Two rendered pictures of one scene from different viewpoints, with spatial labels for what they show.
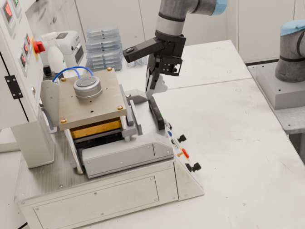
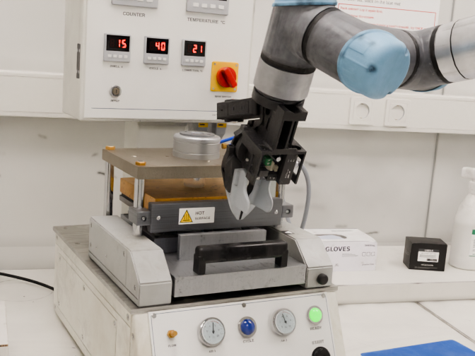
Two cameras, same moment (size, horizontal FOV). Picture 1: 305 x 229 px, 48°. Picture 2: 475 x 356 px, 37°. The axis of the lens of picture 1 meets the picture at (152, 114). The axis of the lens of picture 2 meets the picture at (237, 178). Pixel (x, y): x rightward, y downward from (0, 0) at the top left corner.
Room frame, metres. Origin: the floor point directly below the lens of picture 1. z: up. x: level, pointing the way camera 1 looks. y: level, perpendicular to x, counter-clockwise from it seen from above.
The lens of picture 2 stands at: (0.54, -0.95, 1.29)
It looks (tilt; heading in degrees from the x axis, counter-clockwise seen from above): 10 degrees down; 69
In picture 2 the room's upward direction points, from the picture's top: 4 degrees clockwise
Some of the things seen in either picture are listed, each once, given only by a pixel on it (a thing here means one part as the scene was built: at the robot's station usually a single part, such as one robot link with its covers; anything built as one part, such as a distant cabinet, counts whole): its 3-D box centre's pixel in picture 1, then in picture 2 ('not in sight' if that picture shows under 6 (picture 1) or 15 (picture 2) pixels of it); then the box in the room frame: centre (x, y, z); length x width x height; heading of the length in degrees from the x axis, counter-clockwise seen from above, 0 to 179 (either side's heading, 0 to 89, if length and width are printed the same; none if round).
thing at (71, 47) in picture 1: (58, 50); not in sight; (1.89, 0.47, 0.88); 0.25 x 0.20 x 0.17; 80
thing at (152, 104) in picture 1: (155, 112); (242, 256); (0.92, -0.01, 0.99); 0.15 x 0.02 x 0.04; 7
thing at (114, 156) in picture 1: (128, 153); (126, 256); (0.76, 0.09, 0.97); 0.25 x 0.05 x 0.07; 97
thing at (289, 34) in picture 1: (296, 37); not in sight; (1.28, -0.63, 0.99); 0.13 x 0.12 x 0.14; 23
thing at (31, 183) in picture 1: (92, 144); (182, 254); (0.89, 0.21, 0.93); 0.46 x 0.35 x 0.01; 97
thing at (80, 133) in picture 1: (92, 103); (198, 181); (0.90, 0.17, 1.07); 0.22 x 0.17 x 0.10; 7
